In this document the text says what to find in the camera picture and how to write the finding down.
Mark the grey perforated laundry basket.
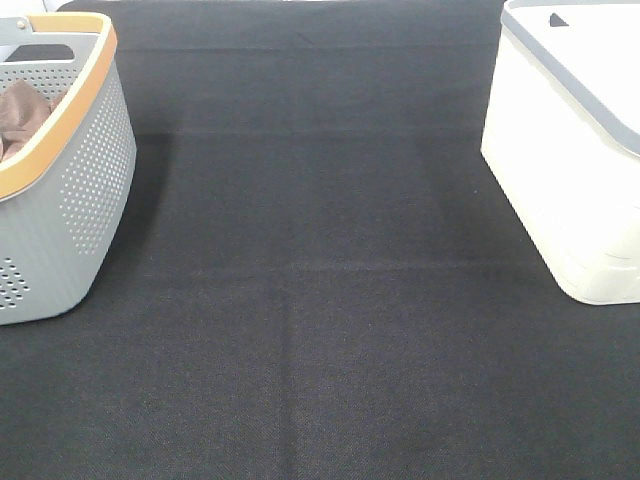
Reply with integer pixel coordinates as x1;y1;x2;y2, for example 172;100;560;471
1;12;136;325

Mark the black table cloth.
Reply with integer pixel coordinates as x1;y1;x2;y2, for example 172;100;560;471
1;1;639;479

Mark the white plastic storage basket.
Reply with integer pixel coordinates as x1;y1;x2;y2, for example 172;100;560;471
481;1;639;305

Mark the brown microfibre towel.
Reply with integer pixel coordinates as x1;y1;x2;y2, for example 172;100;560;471
1;80;66;161

